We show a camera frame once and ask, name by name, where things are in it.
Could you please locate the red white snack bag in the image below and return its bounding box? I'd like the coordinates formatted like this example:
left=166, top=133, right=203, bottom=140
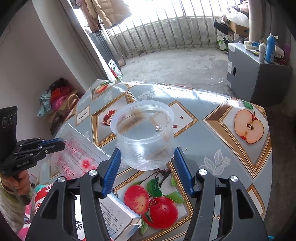
left=17, top=126, right=112, bottom=241

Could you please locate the white blue medicine box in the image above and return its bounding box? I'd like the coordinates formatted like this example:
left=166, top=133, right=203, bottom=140
left=99, top=193, right=142, bottom=240

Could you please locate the clear plastic bowl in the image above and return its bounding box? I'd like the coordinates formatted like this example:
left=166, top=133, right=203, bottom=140
left=110, top=100, right=176, bottom=171

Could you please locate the person's left hand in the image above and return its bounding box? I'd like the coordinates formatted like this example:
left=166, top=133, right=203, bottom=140
left=1, top=170, right=31, bottom=195

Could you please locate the fruit pattern tablecloth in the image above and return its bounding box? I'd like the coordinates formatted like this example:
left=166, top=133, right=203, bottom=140
left=38, top=79, right=273, bottom=241

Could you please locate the pile of colourful bags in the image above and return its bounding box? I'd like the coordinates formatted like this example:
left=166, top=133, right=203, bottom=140
left=37, top=78, right=80, bottom=135

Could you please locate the grey cabinet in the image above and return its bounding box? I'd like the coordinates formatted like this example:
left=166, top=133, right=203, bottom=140
left=227, top=43, right=293, bottom=108

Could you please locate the white green carton on floor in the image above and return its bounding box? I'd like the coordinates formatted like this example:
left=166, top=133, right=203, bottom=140
left=216, top=35, right=229, bottom=52

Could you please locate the white small bottle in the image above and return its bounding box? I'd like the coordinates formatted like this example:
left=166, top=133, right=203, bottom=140
left=258, top=44, right=265, bottom=62

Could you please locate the metal balcony railing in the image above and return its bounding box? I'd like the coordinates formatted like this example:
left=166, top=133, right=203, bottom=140
left=101, top=0, right=232, bottom=61

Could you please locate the cardboard box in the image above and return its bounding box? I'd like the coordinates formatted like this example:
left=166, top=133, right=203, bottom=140
left=229, top=21, right=249, bottom=37

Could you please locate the blue spray bottle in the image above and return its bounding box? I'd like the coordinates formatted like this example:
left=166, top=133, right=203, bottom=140
left=265, top=33, right=278, bottom=64

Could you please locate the hanging beige jacket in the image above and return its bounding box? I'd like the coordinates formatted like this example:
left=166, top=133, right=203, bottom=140
left=73, top=0, right=132, bottom=32

